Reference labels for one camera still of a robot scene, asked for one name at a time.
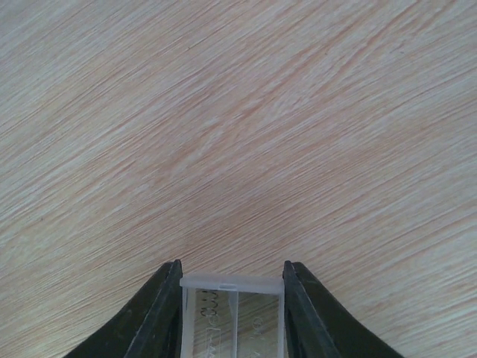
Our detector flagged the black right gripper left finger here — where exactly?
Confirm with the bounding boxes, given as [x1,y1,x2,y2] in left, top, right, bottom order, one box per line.
[66,260,183,357]

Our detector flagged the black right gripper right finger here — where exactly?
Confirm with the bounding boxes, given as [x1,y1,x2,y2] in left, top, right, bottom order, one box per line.
[282,261,402,358]

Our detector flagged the clear plastic battery box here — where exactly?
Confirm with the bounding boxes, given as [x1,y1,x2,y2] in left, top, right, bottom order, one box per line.
[180,274,286,358]

